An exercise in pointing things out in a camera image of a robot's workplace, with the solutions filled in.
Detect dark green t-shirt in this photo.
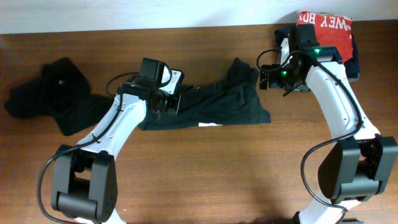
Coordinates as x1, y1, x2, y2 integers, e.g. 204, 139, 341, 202
139, 57, 271, 131

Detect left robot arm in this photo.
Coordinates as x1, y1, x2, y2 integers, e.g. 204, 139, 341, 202
48, 58, 184, 223

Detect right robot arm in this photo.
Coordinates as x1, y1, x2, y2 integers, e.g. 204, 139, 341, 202
259, 24, 397, 224

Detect navy folded t-shirt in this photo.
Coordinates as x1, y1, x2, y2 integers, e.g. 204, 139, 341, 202
274, 25, 360, 82

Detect red folded t-shirt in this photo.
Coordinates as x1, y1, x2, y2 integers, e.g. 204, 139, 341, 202
297, 11, 353, 62

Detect black t-shirt white letters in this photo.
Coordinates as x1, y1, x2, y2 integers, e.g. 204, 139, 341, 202
4, 57, 113, 136

